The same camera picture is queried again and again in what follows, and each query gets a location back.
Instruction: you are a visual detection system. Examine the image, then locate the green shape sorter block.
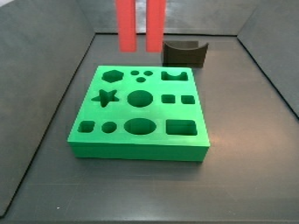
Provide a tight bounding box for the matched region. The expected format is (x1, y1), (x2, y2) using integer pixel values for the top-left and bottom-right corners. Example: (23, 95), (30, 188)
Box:
(69, 66), (212, 162)

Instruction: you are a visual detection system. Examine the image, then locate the dark curved notch block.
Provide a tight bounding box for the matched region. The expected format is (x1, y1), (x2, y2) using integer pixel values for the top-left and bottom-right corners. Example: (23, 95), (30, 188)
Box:
(163, 40), (210, 68)

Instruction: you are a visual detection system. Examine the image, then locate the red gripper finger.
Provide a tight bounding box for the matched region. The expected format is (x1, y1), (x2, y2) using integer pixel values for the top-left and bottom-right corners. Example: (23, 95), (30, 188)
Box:
(146, 0), (166, 53)
(117, 0), (137, 53)

